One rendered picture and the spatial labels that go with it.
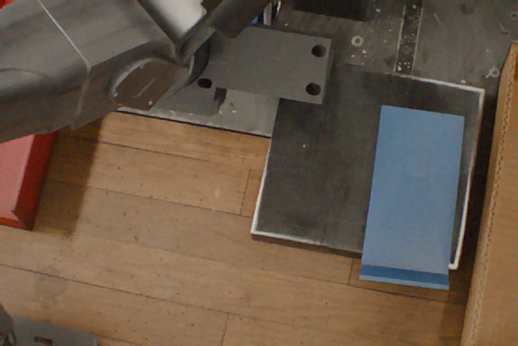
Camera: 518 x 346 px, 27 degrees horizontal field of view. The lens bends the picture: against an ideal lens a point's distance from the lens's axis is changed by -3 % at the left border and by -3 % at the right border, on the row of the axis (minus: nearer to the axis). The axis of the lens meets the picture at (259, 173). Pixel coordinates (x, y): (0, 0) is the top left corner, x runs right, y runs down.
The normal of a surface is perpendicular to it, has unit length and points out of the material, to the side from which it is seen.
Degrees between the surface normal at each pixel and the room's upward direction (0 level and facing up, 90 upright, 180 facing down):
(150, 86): 90
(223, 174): 0
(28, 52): 26
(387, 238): 0
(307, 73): 31
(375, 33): 0
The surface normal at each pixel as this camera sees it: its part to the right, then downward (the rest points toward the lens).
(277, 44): -0.12, 0.21
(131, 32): 0.30, -0.55
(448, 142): -0.05, -0.32
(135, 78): 0.62, 0.73
